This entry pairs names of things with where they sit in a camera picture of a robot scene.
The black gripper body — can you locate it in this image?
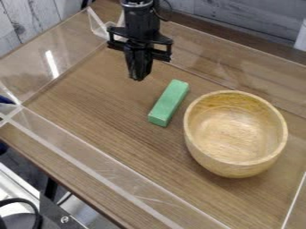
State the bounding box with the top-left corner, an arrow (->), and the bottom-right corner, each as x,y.
107,0 -> 174,63

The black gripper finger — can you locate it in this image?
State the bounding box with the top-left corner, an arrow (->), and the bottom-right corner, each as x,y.
124,46 -> 139,81
138,49 -> 154,81

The green rectangular block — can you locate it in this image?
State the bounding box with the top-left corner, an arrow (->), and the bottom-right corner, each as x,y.
148,80 -> 188,127

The brown wooden bowl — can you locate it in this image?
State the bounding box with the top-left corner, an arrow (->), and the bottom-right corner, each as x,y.
183,90 -> 289,178

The blue object left edge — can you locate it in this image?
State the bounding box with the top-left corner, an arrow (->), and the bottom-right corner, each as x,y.
0,94 -> 17,156

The black table leg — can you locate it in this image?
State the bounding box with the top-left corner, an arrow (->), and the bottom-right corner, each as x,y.
44,178 -> 59,201

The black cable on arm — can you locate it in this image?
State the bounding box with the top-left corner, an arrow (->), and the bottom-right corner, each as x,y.
151,0 -> 174,22

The clear acrylic tray enclosure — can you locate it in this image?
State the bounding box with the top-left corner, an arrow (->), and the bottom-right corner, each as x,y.
0,0 -> 306,229

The metal bracket with screw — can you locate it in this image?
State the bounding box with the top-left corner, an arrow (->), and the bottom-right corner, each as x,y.
40,195 -> 87,229

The black cable bottom left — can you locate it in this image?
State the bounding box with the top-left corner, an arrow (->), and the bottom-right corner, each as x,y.
0,198 -> 44,229

